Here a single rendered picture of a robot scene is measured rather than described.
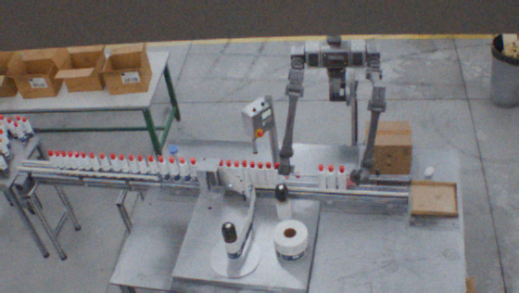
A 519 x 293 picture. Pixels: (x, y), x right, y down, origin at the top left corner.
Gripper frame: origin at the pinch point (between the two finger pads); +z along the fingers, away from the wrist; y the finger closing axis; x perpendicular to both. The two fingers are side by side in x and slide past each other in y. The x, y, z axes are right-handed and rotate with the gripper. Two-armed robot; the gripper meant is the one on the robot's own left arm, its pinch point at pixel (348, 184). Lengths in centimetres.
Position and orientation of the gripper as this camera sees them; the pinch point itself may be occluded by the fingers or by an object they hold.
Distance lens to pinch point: 387.9
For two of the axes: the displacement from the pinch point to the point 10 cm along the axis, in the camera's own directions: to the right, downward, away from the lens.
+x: 8.3, 5.0, 2.5
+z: -5.3, 5.5, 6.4
